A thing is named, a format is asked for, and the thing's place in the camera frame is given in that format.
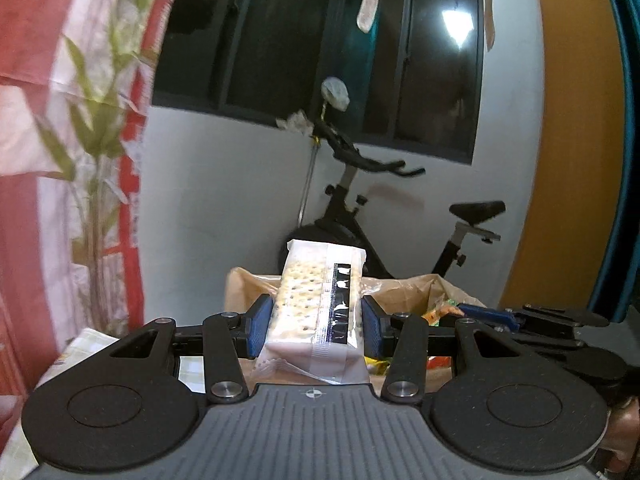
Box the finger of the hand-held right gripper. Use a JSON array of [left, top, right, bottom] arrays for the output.
[[520, 303, 612, 329], [456, 303, 588, 350]]

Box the metal pole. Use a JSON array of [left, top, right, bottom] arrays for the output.
[[297, 135, 321, 226]]

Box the black exercise bike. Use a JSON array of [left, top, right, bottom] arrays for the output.
[[277, 120, 507, 281]]

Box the checkered tablecloth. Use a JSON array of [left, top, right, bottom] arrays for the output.
[[37, 327, 208, 396]]

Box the cardboard box with plastic liner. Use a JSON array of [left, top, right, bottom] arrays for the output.
[[225, 266, 488, 391]]

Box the white crumpled bag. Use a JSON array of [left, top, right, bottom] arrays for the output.
[[276, 109, 316, 136]]

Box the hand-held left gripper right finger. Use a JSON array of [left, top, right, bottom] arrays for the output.
[[361, 295, 526, 403]]

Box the dark window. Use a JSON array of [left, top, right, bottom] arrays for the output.
[[150, 0, 488, 165]]

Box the teal blue panel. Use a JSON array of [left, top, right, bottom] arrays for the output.
[[585, 0, 640, 321]]

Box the person's right hand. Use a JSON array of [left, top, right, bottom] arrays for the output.
[[597, 394, 640, 478]]

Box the pink printed wall cloth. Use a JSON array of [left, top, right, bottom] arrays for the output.
[[0, 0, 188, 411]]

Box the clear plastic bag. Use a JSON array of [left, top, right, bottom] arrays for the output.
[[320, 76, 350, 112]]

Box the brown wooden door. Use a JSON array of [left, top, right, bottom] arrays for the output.
[[500, 0, 631, 311]]

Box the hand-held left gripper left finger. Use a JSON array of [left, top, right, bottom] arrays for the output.
[[107, 294, 275, 405]]

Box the white cracker packet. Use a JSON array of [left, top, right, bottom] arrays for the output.
[[252, 239, 371, 386]]

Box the beige hanging strap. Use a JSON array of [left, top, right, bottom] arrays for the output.
[[470, 0, 497, 54]]

